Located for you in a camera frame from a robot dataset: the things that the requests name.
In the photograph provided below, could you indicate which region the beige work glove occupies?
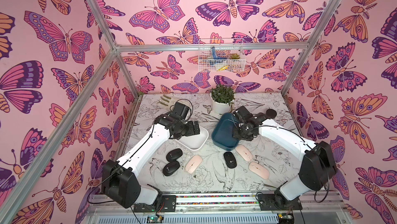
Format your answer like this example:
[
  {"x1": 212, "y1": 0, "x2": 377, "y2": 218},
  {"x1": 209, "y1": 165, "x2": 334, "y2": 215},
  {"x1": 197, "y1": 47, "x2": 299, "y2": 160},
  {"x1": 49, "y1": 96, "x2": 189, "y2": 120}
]
[{"x1": 157, "y1": 95, "x2": 179, "y2": 110}]

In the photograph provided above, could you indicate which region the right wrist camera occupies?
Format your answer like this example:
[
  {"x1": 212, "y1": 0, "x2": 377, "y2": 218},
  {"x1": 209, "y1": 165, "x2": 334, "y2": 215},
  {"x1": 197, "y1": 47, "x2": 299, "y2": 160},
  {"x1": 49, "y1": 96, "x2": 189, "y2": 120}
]
[{"x1": 233, "y1": 106, "x2": 253, "y2": 123}]

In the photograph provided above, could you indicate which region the potted green plant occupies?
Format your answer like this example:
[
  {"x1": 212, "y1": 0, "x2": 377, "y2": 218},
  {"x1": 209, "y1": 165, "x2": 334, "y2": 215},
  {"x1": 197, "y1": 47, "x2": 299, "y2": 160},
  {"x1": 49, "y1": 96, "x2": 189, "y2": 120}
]
[{"x1": 210, "y1": 84, "x2": 235, "y2": 115}]

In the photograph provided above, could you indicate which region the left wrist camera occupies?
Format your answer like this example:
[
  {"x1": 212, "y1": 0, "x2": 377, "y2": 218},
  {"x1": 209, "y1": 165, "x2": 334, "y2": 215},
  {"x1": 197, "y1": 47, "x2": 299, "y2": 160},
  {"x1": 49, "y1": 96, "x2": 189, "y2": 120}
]
[{"x1": 170, "y1": 102, "x2": 191, "y2": 121}]

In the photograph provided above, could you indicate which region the pink mouse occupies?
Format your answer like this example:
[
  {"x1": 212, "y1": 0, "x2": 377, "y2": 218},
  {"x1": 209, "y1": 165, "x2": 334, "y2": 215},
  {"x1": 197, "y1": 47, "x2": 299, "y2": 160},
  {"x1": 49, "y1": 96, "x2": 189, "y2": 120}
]
[
  {"x1": 249, "y1": 162, "x2": 270, "y2": 180},
  {"x1": 185, "y1": 155, "x2": 203, "y2": 174},
  {"x1": 235, "y1": 144, "x2": 253, "y2": 162}
]

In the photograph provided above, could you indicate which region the white wire basket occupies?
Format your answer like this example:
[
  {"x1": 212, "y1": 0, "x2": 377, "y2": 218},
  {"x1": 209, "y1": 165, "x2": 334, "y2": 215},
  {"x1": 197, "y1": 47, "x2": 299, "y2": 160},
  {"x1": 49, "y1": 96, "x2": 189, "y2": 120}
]
[{"x1": 197, "y1": 39, "x2": 247, "y2": 73}]

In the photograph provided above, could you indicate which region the black mouse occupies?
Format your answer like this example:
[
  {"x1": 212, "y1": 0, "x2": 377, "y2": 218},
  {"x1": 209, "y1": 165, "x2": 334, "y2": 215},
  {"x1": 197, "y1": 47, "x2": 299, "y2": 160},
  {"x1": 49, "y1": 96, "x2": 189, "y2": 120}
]
[
  {"x1": 223, "y1": 151, "x2": 237, "y2": 169},
  {"x1": 166, "y1": 148, "x2": 183, "y2": 162},
  {"x1": 162, "y1": 161, "x2": 180, "y2": 176}
]

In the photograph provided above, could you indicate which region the teal storage box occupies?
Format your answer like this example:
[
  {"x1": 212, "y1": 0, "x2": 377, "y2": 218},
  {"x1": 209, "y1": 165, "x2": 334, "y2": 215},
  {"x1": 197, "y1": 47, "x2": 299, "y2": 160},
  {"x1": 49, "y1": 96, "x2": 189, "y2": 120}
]
[{"x1": 212, "y1": 113, "x2": 239, "y2": 151}]

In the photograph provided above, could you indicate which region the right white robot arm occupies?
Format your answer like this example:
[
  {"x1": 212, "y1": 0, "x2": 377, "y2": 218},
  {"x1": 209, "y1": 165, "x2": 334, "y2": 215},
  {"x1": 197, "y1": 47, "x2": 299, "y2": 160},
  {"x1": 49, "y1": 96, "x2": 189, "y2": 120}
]
[{"x1": 233, "y1": 107, "x2": 338, "y2": 210}]

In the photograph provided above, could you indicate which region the black round jar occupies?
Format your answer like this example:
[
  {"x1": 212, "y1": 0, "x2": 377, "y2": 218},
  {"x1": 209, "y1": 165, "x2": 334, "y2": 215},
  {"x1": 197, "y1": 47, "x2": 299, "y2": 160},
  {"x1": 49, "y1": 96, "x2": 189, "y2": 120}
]
[{"x1": 266, "y1": 109, "x2": 277, "y2": 119}]

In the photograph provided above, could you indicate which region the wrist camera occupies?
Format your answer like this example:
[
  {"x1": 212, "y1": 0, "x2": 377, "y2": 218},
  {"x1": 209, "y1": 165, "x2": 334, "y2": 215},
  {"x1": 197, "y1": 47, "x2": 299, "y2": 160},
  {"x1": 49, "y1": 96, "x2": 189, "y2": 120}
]
[
  {"x1": 233, "y1": 106, "x2": 253, "y2": 123},
  {"x1": 170, "y1": 102, "x2": 191, "y2": 121}
]

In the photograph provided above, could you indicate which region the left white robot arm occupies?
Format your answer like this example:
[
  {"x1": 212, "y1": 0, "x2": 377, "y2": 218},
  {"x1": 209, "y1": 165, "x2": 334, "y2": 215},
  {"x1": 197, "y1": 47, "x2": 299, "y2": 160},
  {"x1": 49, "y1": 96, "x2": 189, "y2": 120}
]
[{"x1": 101, "y1": 113, "x2": 200, "y2": 210}]

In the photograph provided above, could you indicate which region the white storage tray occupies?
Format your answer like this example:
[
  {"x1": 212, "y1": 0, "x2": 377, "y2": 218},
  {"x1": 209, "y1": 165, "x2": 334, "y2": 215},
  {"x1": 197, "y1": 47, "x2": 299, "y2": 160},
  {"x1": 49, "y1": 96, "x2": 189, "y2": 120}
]
[{"x1": 176, "y1": 126, "x2": 209, "y2": 151}]

